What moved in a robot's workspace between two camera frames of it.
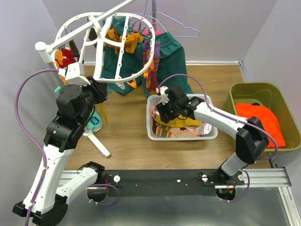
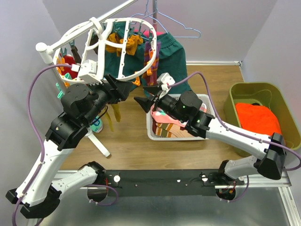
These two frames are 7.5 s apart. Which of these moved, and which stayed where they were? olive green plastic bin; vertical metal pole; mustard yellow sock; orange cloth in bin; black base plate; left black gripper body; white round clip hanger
Moved: left black gripper body; mustard yellow sock; white round clip hanger
Stayed: orange cloth in bin; black base plate; olive green plastic bin; vertical metal pole
